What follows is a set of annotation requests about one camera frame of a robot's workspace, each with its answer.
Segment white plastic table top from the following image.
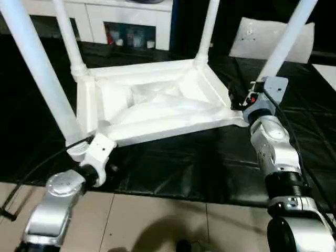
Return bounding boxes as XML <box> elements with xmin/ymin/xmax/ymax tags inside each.
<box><xmin>72</xmin><ymin>58</ymin><xmax>251</xmax><ymax>149</ymax></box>

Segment white flat panel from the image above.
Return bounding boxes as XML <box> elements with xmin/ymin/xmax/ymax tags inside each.
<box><xmin>229</xmin><ymin>16</ymin><xmax>316</xmax><ymax>65</ymax></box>

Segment white plastic table leg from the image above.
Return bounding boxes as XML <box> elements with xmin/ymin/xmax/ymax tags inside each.
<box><xmin>256</xmin><ymin>0</ymin><xmax>320</xmax><ymax>86</ymax></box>
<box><xmin>51</xmin><ymin>0</ymin><xmax>89</xmax><ymax>78</ymax></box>
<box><xmin>194</xmin><ymin>0</ymin><xmax>222</xmax><ymax>67</ymax></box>
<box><xmin>0</xmin><ymin>0</ymin><xmax>101</xmax><ymax>162</ymax></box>

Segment white cabinet with glass doors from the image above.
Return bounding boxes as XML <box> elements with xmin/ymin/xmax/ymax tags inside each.
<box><xmin>20</xmin><ymin>0</ymin><xmax>174</xmax><ymax>52</ymax></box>

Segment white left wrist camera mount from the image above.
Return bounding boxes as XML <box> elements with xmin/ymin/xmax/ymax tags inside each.
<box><xmin>78</xmin><ymin>132</ymin><xmax>118</xmax><ymax>188</ymax></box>

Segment black work mat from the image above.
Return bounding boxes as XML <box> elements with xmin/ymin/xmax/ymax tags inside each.
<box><xmin>0</xmin><ymin>34</ymin><xmax>336</xmax><ymax>206</ymax></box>

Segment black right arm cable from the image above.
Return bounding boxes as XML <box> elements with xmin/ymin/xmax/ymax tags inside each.
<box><xmin>261</xmin><ymin>88</ymin><xmax>336</xmax><ymax>222</ymax></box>

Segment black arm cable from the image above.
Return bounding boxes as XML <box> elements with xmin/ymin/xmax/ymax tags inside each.
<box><xmin>0</xmin><ymin>135</ymin><xmax>96</xmax><ymax>222</ymax></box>
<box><xmin>261</xmin><ymin>88</ymin><xmax>336</xmax><ymax>222</ymax></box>

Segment white flat sheet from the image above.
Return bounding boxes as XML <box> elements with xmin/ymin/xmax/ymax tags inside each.
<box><xmin>312</xmin><ymin>63</ymin><xmax>336</xmax><ymax>93</ymax></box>

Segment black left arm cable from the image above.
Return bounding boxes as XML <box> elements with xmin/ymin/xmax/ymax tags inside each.
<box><xmin>0</xmin><ymin>135</ymin><xmax>96</xmax><ymax>222</ymax></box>

